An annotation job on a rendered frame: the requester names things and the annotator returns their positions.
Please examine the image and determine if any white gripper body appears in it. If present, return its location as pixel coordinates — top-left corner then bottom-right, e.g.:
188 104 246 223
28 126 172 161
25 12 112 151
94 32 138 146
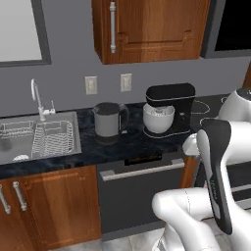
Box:
181 132 201 157

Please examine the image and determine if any dark grey dishwasher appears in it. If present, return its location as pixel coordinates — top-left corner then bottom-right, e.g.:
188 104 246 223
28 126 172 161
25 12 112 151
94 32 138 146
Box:
96 150 187 235

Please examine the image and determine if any black hob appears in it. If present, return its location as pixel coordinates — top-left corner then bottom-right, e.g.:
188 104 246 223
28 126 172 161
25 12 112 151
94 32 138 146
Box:
189 93 237 132

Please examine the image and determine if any white mixer bowl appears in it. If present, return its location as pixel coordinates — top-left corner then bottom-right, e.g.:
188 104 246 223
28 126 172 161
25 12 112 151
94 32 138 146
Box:
142 103 176 134

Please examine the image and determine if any black stand mixer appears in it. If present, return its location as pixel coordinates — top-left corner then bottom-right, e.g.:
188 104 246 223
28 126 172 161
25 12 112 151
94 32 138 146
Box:
142 82 197 139

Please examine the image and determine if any dark grey oven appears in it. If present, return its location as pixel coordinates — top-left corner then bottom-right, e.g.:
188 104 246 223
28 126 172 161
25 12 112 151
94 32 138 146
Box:
194 156 251 211

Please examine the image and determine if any grey electric kettle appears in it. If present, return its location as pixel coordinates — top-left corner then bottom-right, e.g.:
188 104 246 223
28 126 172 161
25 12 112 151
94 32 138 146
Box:
91 101 130 146

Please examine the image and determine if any steel sink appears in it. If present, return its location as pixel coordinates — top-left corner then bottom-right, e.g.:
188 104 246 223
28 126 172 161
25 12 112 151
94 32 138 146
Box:
0 110 83 167

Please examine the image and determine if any black microwave oven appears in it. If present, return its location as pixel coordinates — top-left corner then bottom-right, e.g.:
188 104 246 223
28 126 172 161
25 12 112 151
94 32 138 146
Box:
200 0 251 60

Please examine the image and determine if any wide wooden base cupboard door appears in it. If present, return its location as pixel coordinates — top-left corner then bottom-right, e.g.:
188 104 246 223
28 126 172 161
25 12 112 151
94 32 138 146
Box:
11 164 103 251

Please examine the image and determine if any silver tap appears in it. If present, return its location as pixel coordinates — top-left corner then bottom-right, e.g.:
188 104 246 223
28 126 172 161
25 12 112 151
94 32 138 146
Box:
30 77 57 123

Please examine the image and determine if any white round sponge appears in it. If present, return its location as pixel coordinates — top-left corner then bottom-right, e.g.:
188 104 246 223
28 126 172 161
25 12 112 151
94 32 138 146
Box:
12 154 30 163

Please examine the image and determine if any narrow wooden base cupboard door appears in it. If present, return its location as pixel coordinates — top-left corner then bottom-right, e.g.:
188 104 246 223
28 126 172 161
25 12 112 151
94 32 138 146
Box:
0 177 15 251

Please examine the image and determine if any grey framed window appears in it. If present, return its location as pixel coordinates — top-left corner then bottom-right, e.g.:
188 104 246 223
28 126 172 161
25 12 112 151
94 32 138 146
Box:
0 0 53 69

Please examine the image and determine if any silver dishwasher handle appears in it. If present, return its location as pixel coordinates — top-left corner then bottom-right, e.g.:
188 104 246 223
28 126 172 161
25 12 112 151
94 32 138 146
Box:
99 158 186 182

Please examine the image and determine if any silver oven handle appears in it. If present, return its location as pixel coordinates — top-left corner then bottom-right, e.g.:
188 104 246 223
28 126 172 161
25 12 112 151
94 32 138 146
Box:
229 183 251 194

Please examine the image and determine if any white wall outlet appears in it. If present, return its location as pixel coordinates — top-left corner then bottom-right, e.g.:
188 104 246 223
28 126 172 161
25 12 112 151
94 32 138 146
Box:
84 75 99 96
120 73 133 93

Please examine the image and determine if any wooden wall cupboard door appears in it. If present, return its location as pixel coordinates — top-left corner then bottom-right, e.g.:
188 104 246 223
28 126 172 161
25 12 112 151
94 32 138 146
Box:
91 0 212 66

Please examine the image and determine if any large wire dish rack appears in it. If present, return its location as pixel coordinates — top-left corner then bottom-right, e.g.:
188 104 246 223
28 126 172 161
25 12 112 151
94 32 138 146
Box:
30 120 75 160

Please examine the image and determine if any silver wall cupboard handle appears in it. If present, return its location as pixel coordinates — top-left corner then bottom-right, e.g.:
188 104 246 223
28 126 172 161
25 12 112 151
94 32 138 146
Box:
109 0 118 55

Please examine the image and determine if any small wire dish rack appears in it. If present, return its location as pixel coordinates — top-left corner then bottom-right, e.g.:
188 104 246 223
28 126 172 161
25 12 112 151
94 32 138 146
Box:
0 120 35 139

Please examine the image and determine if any silver base cupboard handle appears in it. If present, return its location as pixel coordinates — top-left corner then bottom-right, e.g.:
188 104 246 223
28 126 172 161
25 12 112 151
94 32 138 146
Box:
0 184 12 216
12 180 28 212

